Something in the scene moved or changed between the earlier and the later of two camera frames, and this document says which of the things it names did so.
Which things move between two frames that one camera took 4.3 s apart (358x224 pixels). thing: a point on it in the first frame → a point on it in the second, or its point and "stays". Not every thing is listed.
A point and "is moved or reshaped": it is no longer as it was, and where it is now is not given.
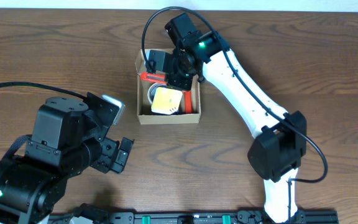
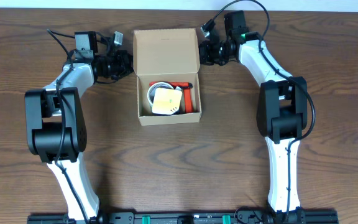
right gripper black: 176,80 → 207,53
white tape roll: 152,91 stays
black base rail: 87,214 stays
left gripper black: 110,154 → 123,64
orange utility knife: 159,78 is moved or reshaped
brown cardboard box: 144,115 is moved or reshaped
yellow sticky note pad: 166,101 stays
